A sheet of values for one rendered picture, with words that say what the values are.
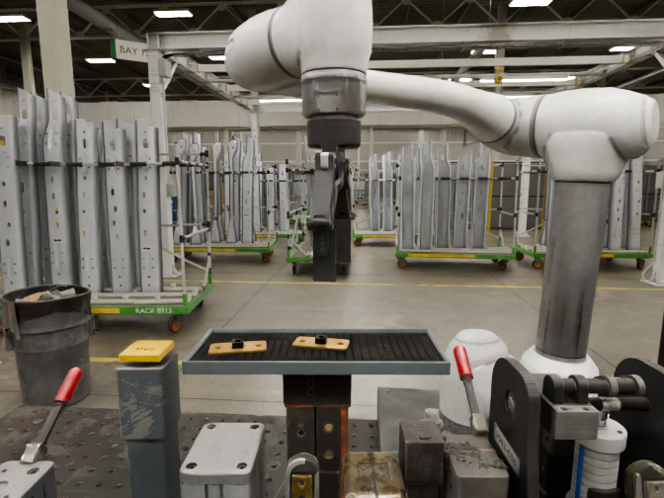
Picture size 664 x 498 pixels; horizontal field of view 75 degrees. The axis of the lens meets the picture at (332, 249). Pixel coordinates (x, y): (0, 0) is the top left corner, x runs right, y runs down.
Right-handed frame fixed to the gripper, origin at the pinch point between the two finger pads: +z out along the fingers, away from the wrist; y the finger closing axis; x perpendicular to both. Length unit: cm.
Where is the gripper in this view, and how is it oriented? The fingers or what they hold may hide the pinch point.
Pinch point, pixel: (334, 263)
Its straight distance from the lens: 63.2
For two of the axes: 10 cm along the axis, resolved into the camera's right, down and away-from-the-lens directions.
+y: -1.9, 1.6, -9.7
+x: 9.8, 0.3, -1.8
